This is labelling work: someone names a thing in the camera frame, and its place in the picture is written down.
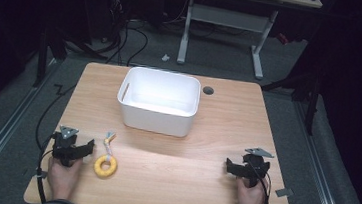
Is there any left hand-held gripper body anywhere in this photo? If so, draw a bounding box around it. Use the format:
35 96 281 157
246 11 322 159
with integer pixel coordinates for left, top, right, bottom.
48 124 82 168

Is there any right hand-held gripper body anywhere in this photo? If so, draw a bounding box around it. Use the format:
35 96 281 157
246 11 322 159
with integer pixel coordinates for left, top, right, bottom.
239 145 276 190

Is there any person's right hand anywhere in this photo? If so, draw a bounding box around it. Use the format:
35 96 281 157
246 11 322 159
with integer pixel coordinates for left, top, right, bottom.
233 177 268 204

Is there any person's left hand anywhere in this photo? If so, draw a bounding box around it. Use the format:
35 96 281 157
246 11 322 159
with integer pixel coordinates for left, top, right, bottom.
44 155 84 204

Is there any grey tape piece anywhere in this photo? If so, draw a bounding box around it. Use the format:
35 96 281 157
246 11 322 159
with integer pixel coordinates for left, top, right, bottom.
274 187 295 199

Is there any round black table grommet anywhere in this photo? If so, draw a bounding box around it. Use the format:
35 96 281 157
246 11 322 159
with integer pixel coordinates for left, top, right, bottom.
202 85 216 97

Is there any white plastic storage bin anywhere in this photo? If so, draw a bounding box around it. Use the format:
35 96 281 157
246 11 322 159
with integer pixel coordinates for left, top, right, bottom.
113 64 204 140

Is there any black metal stand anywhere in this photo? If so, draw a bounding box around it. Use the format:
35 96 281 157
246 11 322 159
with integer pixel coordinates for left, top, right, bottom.
31 21 72 91
256 54 327 137

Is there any red object under desk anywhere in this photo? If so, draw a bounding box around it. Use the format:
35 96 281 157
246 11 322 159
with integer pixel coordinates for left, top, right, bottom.
276 32 291 46

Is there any dark computer tower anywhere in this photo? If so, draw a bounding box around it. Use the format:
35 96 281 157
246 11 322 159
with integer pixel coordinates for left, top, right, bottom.
104 0 134 43

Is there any white-legged wooden desk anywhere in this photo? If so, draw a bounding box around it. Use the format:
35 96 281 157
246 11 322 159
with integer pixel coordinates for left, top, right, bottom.
175 0 324 86

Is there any yellow ring rope toy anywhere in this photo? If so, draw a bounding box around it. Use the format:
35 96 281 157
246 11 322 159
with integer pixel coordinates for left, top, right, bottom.
91 129 122 180

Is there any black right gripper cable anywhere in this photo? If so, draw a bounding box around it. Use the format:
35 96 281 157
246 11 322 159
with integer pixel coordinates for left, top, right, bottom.
248 163 273 204

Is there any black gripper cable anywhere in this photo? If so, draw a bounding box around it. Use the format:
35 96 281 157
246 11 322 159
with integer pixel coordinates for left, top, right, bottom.
248 163 273 204
32 132 57 204

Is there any black floor cable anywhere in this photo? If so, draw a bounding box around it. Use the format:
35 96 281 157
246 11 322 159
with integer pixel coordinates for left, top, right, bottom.
33 81 77 155

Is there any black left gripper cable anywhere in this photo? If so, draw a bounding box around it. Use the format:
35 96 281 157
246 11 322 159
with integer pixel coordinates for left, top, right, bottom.
32 132 57 204

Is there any metal floor rail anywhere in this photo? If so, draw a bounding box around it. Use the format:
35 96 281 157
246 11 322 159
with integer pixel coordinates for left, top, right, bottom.
284 101 359 204
0 53 60 204

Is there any bundle of black floor cables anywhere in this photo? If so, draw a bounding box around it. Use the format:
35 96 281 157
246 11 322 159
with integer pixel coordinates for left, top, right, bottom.
90 14 152 69

